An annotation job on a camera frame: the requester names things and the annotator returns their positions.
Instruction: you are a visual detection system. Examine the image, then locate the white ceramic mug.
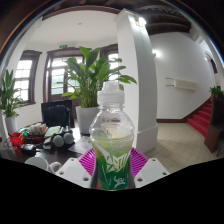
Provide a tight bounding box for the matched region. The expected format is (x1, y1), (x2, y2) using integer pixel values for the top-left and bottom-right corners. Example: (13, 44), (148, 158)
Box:
(24, 155), (63, 174)

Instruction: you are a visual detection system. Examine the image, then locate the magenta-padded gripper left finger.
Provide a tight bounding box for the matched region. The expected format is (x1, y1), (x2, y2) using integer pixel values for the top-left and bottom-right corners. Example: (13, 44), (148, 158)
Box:
(54, 148), (98, 190)

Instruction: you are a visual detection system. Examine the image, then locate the plant on cabinet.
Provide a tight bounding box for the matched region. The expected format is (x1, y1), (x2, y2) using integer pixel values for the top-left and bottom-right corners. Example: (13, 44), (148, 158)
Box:
(209, 85), (224, 99)

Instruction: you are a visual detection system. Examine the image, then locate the dark wooden glazed door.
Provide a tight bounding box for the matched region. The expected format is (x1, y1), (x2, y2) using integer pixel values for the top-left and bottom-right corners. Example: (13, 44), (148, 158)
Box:
(43, 47), (88, 103)

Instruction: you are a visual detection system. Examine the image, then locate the dark-framed window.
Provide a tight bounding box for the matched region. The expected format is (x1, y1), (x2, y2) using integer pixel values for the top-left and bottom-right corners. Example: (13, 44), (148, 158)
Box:
(13, 49), (43, 106)
(99, 43), (120, 81)

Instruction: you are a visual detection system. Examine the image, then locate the dark wooden cabinet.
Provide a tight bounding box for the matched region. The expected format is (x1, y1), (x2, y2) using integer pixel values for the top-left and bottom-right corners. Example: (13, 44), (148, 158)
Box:
(204, 96), (224, 154)

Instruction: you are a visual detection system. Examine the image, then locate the printed paper brochure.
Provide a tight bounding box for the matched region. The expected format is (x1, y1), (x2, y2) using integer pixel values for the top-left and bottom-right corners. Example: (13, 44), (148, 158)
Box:
(68, 134), (93, 155)

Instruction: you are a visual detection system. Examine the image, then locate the snack bag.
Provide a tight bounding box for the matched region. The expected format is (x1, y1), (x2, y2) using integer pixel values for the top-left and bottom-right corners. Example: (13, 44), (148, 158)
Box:
(28, 122), (48, 135)

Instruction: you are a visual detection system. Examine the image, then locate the small potted green plant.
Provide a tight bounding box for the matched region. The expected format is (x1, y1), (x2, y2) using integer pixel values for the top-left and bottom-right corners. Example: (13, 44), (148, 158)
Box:
(0, 69), (25, 134)

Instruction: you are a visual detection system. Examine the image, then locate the pillar-mounted lamp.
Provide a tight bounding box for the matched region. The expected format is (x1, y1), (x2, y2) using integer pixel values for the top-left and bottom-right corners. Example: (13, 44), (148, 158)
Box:
(134, 16), (148, 28)

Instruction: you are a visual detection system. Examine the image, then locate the green notebook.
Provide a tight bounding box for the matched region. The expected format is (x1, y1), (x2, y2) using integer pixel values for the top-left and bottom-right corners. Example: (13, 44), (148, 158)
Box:
(44, 125), (63, 139)

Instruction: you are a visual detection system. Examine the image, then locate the black office chair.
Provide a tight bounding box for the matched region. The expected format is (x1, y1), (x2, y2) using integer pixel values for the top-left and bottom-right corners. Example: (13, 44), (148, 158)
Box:
(40, 99), (76, 129)

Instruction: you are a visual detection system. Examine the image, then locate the grey over-ear headphones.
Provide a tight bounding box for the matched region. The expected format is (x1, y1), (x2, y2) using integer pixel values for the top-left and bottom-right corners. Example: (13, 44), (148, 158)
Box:
(51, 131), (75, 148)

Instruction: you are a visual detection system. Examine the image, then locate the flat black device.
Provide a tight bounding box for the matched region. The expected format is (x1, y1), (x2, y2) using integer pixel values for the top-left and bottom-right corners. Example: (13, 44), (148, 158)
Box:
(20, 143), (38, 155)

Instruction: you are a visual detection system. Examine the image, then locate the clear green-label drink bottle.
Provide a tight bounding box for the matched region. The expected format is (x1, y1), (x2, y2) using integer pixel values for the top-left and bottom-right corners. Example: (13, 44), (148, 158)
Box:
(89, 80), (136, 191)

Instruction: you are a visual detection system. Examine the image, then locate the red carpeted staircase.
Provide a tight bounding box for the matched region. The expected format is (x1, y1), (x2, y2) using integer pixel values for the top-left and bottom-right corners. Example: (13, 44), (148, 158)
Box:
(186, 99), (213, 138)

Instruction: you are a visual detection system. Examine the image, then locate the large potted green plant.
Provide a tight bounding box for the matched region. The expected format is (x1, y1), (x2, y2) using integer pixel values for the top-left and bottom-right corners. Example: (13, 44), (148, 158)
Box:
(58, 46), (138, 135)

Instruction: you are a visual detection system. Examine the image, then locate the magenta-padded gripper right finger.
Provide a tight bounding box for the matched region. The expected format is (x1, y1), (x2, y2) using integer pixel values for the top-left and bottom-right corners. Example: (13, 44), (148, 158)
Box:
(129, 147), (170, 189)

